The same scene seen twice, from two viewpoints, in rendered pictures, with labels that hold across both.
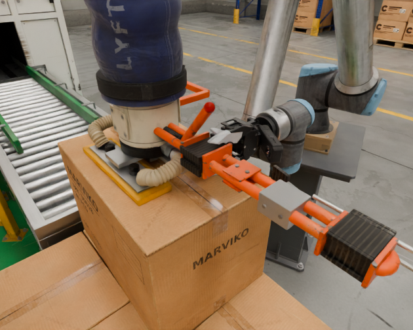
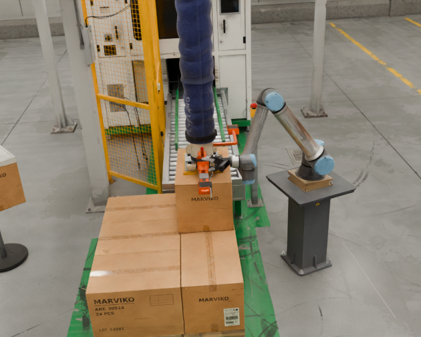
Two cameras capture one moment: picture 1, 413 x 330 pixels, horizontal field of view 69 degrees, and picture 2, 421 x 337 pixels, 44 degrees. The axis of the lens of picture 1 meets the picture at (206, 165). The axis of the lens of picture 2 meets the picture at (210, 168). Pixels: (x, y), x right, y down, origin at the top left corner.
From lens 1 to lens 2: 3.11 m
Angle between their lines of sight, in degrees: 34
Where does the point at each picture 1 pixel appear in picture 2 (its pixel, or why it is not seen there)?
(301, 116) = (246, 160)
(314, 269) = (310, 278)
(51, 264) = (162, 198)
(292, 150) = (244, 174)
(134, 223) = (178, 178)
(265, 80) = (248, 144)
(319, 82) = not seen: hidden behind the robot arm
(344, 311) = (303, 299)
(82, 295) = (166, 211)
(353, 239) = (201, 184)
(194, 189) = not seen: hidden behind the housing
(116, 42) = (188, 124)
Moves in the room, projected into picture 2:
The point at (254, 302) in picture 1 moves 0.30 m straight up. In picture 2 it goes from (220, 235) to (218, 199)
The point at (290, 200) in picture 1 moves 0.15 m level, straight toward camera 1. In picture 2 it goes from (202, 176) to (183, 183)
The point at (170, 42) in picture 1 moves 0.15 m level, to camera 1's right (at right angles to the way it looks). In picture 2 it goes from (204, 126) to (221, 130)
